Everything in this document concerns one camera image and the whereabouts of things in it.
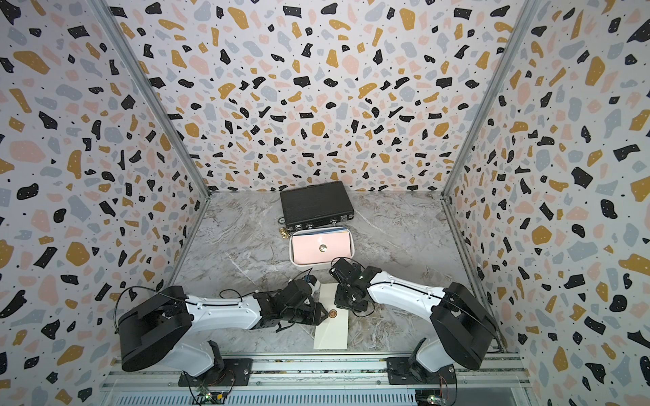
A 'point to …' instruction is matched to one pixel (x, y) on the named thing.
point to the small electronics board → (210, 397)
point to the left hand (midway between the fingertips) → (329, 316)
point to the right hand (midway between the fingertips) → (338, 306)
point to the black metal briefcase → (315, 205)
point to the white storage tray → (327, 265)
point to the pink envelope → (321, 248)
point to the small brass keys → (283, 232)
